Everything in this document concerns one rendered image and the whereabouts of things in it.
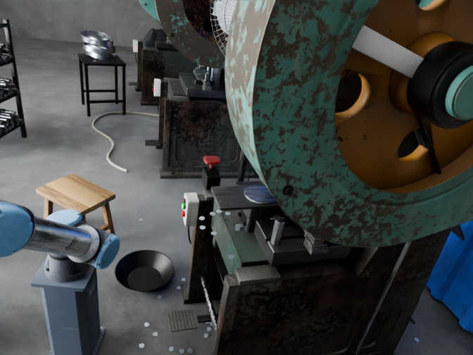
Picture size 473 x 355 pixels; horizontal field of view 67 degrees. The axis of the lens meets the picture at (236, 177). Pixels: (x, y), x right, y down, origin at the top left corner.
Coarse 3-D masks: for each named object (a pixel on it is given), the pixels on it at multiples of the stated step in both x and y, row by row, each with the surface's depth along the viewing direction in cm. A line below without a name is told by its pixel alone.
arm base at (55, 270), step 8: (48, 256) 125; (48, 264) 126; (56, 264) 123; (64, 264) 123; (72, 264) 125; (80, 264) 127; (88, 264) 131; (48, 272) 125; (56, 272) 124; (64, 272) 124; (72, 272) 126; (80, 272) 127; (56, 280) 125; (64, 280) 125; (72, 280) 126
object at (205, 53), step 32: (160, 0) 208; (192, 0) 219; (192, 32) 221; (224, 64) 236; (160, 96) 305; (192, 96) 270; (224, 96) 273; (160, 128) 319; (192, 128) 277; (224, 128) 282; (192, 160) 291; (224, 160) 298
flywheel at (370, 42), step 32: (384, 0) 65; (448, 0) 69; (384, 32) 69; (416, 32) 71; (448, 32) 73; (352, 64) 70; (384, 64) 66; (416, 64) 68; (448, 64) 63; (384, 96) 76; (416, 96) 69; (448, 96) 65; (352, 128) 78; (384, 128) 80; (416, 128) 83; (448, 128) 71; (352, 160) 82; (384, 160) 85; (416, 160) 89; (448, 160) 92
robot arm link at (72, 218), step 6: (66, 210) 124; (72, 210) 124; (48, 216) 121; (54, 216) 121; (60, 216) 121; (66, 216) 121; (72, 216) 121; (78, 216) 121; (60, 222) 118; (66, 222) 118; (72, 222) 118; (78, 222) 120; (84, 222) 123
